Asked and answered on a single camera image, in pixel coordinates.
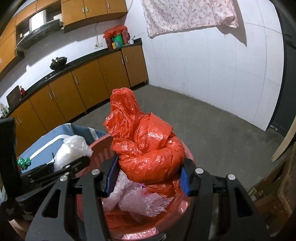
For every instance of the red plastic basket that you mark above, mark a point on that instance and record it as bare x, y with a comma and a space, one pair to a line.
143, 224

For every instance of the pink plastic bag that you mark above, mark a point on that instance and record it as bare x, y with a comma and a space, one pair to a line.
140, 184

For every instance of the black kitchen countertop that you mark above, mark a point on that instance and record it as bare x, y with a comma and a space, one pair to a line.
92, 58

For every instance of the narrow wooden wall cabinet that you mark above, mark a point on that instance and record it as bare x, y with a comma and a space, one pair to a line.
92, 10

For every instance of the wooden base cabinets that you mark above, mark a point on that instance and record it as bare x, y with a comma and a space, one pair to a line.
87, 83

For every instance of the pink floral hanging cloth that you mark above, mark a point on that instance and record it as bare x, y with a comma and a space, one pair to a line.
185, 16

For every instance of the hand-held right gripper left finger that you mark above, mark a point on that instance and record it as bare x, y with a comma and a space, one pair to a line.
112, 178

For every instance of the wooden furniture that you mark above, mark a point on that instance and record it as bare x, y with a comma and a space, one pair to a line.
277, 197

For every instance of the red bottle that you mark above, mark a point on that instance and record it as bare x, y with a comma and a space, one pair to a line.
23, 92

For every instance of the large orange plastic bag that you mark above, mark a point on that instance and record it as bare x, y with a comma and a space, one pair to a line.
148, 150

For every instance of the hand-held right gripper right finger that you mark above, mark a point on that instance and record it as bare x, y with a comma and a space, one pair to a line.
185, 183

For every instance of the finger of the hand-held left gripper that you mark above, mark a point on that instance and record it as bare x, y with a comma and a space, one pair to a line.
38, 172
77, 165

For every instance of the blue striped tablecloth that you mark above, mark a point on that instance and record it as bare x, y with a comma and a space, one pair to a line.
41, 148

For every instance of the large bubble wrap sheet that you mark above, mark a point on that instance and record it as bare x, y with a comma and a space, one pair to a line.
143, 204

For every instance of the black wok with lid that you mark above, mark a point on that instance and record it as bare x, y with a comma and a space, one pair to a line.
58, 63

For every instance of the wooden plank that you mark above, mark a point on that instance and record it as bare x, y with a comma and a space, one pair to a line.
283, 143

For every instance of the red bag of containers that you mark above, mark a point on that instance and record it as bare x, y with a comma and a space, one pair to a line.
113, 31

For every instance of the steel range hood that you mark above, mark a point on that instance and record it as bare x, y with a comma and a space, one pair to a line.
39, 30

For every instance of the dark door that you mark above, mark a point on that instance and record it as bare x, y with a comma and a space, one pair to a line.
286, 81

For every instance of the green plastic bag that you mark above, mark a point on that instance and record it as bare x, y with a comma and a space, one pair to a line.
24, 162

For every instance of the wide wooden wall cabinet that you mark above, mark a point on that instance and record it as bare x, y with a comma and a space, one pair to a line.
9, 39

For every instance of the white mug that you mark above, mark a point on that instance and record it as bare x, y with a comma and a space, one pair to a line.
131, 41

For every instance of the green box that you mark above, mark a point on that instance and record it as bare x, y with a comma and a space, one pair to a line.
118, 41

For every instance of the jar with plastic bag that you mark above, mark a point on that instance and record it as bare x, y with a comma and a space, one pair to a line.
3, 110

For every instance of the dark cutting board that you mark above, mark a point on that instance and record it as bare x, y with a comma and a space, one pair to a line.
13, 96

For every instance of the white plastic bag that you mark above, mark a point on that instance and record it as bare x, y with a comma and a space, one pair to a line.
74, 148

